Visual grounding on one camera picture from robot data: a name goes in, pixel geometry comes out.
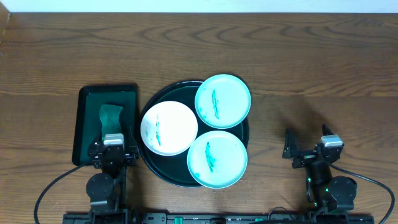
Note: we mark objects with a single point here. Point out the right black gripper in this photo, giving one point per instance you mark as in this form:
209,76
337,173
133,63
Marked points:
291,149

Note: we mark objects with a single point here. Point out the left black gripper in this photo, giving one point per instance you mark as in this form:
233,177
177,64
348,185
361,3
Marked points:
112,152

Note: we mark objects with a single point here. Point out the white plate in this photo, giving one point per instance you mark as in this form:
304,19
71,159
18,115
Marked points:
169,128

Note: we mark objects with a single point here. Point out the green sponge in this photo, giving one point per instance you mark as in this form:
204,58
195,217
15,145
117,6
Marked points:
109,116

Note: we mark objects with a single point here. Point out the light green plate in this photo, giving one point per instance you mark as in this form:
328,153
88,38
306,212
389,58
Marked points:
217,159
222,101

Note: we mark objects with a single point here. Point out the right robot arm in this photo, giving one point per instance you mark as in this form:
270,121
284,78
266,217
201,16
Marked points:
330,195

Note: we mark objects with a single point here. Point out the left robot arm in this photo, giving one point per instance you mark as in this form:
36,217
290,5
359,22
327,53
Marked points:
107,189

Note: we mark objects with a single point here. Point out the round black serving tray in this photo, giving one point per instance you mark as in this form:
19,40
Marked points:
174,169

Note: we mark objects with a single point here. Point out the rectangular black sponge tray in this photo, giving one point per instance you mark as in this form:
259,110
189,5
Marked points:
88,124

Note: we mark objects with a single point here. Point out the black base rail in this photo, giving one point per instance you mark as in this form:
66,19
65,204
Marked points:
163,218

